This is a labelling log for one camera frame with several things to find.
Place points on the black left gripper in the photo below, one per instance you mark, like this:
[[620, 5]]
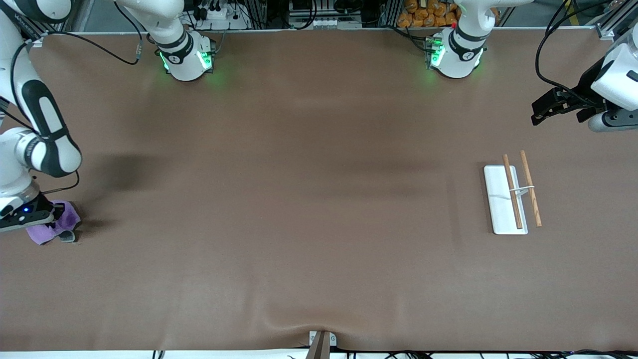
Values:
[[586, 86]]

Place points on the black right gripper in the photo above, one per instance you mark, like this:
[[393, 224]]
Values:
[[45, 205]]

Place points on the purple towel with grey back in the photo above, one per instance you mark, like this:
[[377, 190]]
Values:
[[42, 234]]

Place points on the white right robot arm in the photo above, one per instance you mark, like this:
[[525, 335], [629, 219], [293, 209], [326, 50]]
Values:
[[20, 154]]

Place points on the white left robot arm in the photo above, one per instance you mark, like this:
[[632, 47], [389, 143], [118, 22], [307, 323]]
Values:
[[458, 55]]

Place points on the white rack with wooden bars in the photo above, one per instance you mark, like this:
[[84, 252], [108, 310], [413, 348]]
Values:
[[503, 209]]

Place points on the orange snack packets pile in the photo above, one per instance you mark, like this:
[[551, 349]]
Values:
[[423, 15]]

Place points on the white terminal block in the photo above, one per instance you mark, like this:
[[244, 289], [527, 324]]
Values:
[[334, 23]]

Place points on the white power strip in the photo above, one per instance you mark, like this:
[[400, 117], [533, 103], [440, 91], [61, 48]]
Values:
[[227, 19]]

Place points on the aluminium frame profile with bracket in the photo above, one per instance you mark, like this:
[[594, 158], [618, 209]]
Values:
[[38, 43], [610, 27]]

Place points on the table edge camera mount bracket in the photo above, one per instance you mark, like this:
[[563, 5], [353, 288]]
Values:
[[321, 346]]

